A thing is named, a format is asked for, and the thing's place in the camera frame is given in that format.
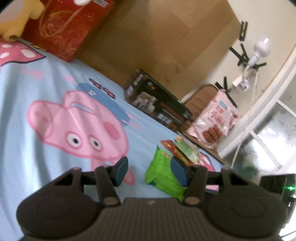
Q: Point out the brown cushioned chair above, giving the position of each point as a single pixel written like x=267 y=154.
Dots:
x=198 y=99

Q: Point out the black box with sheep print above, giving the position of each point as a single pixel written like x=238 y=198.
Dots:
x=161 y=109

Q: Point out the yellow plush toy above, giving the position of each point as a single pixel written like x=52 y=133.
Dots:
x=13 y=20

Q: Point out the red gift bag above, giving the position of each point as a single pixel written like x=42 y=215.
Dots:
x=62 y=30

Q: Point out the pink snack bag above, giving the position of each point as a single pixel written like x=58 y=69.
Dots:
x=215 y=120

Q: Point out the black tape strip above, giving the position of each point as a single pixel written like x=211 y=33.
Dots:
x=259 y=65
x=244 y=49
x=237 y=52
x=242 y=31
x=242 y=60
x=220 y=86
x=225 y=82

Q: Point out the white window frame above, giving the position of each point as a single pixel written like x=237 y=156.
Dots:
x=254 y=118

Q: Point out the red candy packet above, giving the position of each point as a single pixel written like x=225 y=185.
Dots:
x=171 y=147

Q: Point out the wooden headboard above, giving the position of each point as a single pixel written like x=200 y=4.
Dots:
x=161 y=34

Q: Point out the pastel plush toy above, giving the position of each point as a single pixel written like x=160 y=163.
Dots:
x=82 y=1

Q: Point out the light green snack packet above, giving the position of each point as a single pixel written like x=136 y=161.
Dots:
x=187 y=149

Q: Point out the white light bulb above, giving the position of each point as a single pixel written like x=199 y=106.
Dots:
x=261 y=48

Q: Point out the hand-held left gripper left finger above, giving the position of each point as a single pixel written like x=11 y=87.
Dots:
x=121 y=171

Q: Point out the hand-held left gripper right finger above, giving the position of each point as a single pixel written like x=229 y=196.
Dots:
x=179 y=170

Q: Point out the printed cartoon blanket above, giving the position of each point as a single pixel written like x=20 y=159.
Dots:
x=34 y=81

